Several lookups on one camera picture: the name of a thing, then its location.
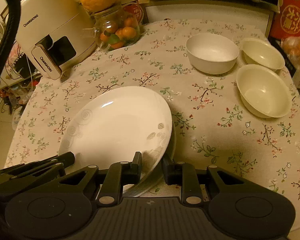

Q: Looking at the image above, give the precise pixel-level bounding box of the black device with cables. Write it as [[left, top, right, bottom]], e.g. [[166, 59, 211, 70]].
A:
[[5, 42, 40, 80]]

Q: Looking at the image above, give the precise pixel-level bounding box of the cream bowl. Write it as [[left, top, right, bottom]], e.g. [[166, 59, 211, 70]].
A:
[[241, 37, 286, 73], [236, 64, 292, 118]]

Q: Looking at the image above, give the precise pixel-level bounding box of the thick black cable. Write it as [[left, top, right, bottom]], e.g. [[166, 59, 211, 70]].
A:
[[0, 0, 22, 93]]

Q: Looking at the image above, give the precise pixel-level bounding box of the white bowl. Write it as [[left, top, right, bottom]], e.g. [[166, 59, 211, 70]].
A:
[[186, 32, 240, 75]]

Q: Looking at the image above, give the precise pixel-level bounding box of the glass jar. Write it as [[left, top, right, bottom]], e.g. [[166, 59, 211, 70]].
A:
[[92, 4, 140, 52]]

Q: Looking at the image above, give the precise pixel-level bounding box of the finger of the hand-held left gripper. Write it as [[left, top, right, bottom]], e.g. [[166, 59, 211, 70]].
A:
[[25, 151, 75, 178]]

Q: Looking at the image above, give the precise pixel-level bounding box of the floral tablecloth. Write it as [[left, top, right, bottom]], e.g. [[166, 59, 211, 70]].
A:
[[4, 17, 300, 205]]

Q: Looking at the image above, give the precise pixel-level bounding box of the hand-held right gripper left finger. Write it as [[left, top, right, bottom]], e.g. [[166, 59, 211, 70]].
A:
[[57, 151, 143, 205]]

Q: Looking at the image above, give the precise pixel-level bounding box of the pile of small tangerines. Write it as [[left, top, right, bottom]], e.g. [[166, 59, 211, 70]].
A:
[[100, 17, 138, 50]]

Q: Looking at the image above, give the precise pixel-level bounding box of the blue patterned plate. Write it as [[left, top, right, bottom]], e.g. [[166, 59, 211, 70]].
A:
[[125, 127, 177, 197], [124, 140, 177, 198]]

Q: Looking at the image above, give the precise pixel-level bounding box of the plastic bag of tangerines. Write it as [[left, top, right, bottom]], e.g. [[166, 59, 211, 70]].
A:
[[280, 35, 300, 68]]

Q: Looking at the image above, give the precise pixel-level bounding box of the white plate with grey swirls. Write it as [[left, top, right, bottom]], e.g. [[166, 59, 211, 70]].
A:
[[58, 86, 173, 195]]

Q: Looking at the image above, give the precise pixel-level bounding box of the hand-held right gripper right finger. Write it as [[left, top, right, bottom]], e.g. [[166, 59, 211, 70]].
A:
[[162, 156, 243, 205]]

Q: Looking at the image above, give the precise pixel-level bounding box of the red label jar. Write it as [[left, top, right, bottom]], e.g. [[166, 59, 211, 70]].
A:
[[124, 2, 144, 25]]

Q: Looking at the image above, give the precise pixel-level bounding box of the red gift box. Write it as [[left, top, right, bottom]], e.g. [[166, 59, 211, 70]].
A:
[[269, 0, 300, 39]]

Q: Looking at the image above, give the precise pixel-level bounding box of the white air fryer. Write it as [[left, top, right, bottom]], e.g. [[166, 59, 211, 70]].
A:
[[14, 0, 99, 80]]

